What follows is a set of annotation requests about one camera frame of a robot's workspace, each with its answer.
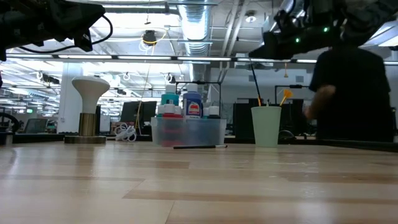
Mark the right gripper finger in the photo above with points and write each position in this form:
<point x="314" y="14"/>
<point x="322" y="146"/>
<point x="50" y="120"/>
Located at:
<point x="272" y="48"/>

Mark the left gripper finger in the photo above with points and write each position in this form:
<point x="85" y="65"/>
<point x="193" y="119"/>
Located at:
<point x="98" y="14"/>

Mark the orange paint brush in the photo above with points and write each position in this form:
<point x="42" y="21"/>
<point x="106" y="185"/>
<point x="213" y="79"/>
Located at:
<point x="286" y="93"/>

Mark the small black paint bottle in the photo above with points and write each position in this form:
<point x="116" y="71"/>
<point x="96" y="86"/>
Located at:
<point x="214" y="110"/>

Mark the small teal paint bottle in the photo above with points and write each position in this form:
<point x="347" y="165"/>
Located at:
<point x="205" y="112"/>

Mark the large periwinkle blue paint bottle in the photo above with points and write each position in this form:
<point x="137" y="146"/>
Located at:
<point x="192" y="105"/>

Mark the large teal paint bottle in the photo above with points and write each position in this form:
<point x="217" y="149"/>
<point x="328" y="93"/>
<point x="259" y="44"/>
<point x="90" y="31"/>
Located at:
<point x="169" y="99"/>

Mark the small green paint bottle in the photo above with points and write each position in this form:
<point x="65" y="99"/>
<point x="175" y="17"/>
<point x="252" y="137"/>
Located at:
<point x="160" y="109"/>

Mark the small dark red paint bottle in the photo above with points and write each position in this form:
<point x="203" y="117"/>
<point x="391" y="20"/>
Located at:
<point x="169" y="109"/>

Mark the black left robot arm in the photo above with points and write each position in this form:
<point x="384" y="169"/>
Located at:
<point x="25" y="18"/>

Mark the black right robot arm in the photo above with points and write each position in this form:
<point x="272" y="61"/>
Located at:
<point x="367" y="15"/>

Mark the person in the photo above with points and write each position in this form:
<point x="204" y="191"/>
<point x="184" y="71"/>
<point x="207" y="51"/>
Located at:
<point x="351" y="93"/>

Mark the light green plastic cup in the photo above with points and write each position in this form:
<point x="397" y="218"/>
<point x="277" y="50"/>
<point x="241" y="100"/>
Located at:
<point x="265" y="127"/>

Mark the white building column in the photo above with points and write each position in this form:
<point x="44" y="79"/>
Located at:
<point x="70" y="109"/>

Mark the dark background monitor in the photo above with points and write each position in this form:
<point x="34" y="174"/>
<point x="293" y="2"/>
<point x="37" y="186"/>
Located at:
<point x="146" y="110"/>

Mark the clear plastic bin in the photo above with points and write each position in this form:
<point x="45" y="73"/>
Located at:
<point x="202" y="133"/>

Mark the silver ceiling duct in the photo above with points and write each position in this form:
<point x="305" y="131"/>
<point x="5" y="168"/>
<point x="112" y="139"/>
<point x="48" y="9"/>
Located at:
<point x="194" y="28"/>

